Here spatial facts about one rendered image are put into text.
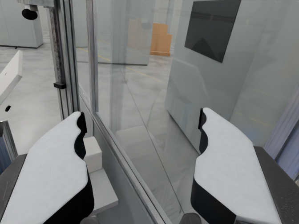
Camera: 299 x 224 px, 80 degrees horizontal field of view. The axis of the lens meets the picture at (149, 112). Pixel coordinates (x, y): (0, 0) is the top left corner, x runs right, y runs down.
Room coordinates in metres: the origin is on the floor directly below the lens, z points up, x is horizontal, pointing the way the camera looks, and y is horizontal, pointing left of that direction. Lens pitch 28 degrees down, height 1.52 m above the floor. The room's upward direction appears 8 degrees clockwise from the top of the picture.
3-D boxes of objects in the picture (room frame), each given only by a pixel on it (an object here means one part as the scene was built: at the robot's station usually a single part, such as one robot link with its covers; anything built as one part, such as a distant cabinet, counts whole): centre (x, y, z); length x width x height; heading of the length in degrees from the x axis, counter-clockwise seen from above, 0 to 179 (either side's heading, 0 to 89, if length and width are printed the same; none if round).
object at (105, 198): (0.53, 0.27, 0.84); 0.36 x 0.24 x 0.03; 35
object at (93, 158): (0.61, 0.29, 0.91); 0.17 x 0.16 x 0.11; 125
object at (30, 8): (0.68, 0.46, 1.47); 0.05 x 0.04 x 0.05; 160
